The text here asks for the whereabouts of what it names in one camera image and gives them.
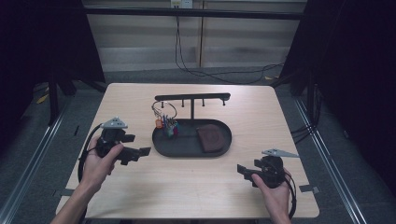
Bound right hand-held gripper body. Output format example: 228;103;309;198
252;147;301;189

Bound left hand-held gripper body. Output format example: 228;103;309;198
94;116;133;161

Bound key bunch with coloured tags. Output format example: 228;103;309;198
150;99;180;139

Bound brown zip pouch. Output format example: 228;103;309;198
195;123;226;154

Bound black key rack with tray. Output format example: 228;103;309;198
151;92;233;159

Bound person's right hand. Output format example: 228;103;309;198
250;168;293;217

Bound person's left hand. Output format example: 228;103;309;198
80;142;125;189

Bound grey tape strip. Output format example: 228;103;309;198
51;188;75;198
298;184;321;194

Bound black metal stand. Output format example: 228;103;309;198
47;66;78;127

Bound yellow floor tape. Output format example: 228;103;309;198
35;92;50;105

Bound black curtain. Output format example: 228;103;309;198
0;0;106;157
278;0;396;190

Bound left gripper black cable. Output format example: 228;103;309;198
77;122;105;185

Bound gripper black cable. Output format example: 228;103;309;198
77;122;105;185
281;171;298;220

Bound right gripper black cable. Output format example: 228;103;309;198
281;171;298;220

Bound black floor cables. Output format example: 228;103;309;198
290;83;323;146

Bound metal floor rail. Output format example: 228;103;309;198
0;102;69;224
293;97;370;224

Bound black wall cable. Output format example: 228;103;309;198
174;15;285;86

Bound black horizontal frame bar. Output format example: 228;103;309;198
83;7;304;21

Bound white wall socket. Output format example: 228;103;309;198
170;0;194;9

